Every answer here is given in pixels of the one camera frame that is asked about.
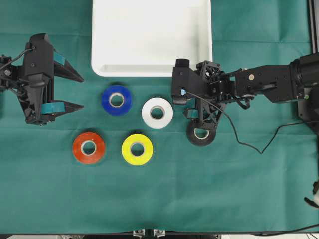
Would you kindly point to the green table cloth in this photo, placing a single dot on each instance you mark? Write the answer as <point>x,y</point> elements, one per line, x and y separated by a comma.
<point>251,178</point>

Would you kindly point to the white plastic case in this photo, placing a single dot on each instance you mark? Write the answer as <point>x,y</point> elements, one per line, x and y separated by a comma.
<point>143,38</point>

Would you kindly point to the black tape roll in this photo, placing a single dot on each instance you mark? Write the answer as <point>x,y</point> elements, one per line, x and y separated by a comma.
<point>199,141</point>

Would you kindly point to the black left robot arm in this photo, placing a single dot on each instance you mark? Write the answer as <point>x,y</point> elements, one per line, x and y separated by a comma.
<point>9,80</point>

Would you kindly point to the white tape roll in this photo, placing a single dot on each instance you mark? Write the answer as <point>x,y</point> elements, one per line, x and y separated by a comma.
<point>157,113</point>

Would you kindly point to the aluminium frame post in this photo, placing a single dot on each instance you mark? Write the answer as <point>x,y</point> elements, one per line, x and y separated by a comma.
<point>314,24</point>

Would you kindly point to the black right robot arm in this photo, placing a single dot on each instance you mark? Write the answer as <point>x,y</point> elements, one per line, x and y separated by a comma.
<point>298,81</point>

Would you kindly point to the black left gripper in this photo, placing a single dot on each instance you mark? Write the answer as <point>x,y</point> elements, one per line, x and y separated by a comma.
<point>40,63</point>

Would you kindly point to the blue tape roll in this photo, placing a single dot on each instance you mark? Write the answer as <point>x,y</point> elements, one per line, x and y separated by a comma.
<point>117,100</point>

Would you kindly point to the red tape roll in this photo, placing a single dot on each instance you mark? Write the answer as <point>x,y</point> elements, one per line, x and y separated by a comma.
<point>88,148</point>

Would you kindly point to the white black object right edge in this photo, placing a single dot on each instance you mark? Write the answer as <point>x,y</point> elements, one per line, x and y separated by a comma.
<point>314,202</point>

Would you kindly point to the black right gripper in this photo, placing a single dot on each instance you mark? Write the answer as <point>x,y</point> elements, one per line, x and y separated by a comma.
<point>214,91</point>

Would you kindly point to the yellow tape roll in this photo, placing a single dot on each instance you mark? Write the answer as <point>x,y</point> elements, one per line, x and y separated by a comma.
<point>137,150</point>

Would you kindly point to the metal table clamps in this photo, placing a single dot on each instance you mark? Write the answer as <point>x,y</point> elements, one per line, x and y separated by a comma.
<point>149,233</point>

